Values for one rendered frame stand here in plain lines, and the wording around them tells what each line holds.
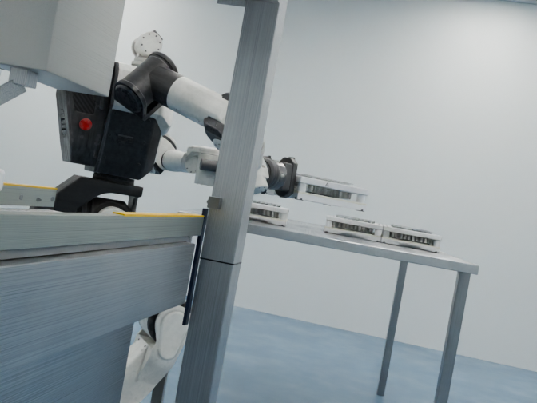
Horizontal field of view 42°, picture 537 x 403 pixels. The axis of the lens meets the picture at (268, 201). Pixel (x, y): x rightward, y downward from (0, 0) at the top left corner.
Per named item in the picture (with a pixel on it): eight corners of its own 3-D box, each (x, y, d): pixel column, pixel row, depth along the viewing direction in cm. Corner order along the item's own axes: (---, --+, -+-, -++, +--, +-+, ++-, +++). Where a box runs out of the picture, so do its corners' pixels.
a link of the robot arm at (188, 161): (220, 177, 218) (195, 173, 228) (224, 149, 218) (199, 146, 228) (203, 175, 213) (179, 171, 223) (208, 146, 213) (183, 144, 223)
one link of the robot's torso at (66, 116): (54, 169, 174) (80, 29, 174) (39, 165, 205) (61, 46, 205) (166, 189, 187) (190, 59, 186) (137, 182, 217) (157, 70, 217)
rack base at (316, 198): (328, 205, 240) (329, 197, 240) (365, 211, 218) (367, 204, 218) (264, 193, 230) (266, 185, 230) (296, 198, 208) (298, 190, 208)
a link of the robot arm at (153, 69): (157, 97, 167) (115, 74, 172) (162, 122, 174) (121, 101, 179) (187, 69, 173) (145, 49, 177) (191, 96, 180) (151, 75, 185)
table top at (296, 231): (224, 213, 401) (225, 207, 401) (412, 247, 395) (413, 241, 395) (176, 220, 251) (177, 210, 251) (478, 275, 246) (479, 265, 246)
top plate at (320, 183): (331, 190, 240) (332, 185, 240) (368, 196, 218) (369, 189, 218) (267, 178, 230) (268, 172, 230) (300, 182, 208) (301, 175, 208)
